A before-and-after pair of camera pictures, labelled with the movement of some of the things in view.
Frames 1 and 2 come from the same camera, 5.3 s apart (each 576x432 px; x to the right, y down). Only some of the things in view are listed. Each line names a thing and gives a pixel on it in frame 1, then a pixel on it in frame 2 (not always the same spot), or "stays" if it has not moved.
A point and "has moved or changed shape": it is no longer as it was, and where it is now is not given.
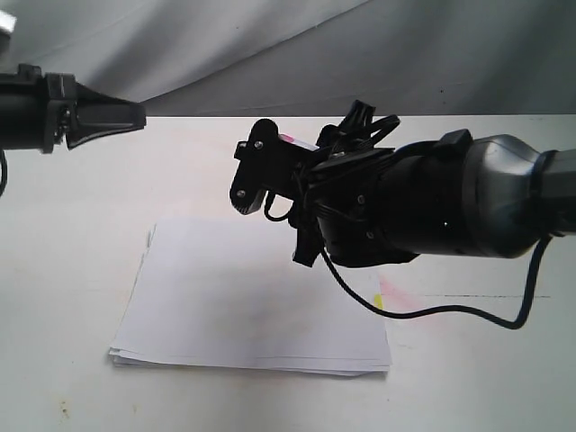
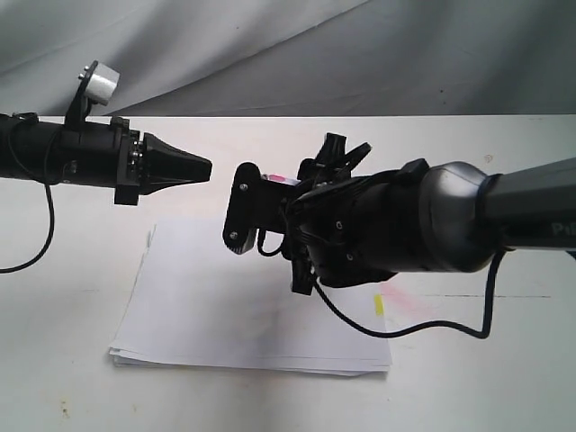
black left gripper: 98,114 -> 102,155
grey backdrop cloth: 308,58 stays
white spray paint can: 305,138 has moved or changed shape
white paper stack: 227,292 stays
